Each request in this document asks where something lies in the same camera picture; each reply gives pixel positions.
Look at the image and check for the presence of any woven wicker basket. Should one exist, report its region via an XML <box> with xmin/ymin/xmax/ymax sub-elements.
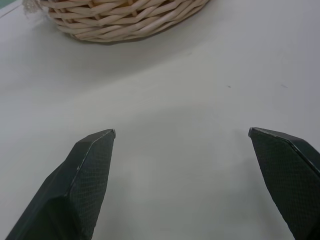
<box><xmin>39</xmin><ymin>0</ymin><xmax>211</xmax><ymax>43</ymax></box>

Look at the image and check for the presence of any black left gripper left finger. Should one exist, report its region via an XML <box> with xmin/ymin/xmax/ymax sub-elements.
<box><xmin>4</xmin><ymin>128</ymin><xmax>117</xmax><ymax>240</ymax></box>

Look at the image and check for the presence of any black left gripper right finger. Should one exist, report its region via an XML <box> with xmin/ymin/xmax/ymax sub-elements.
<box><xmin>248</xmin><ymin>127</ymin><xmax>320</xmax><ymax>240</ymax></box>

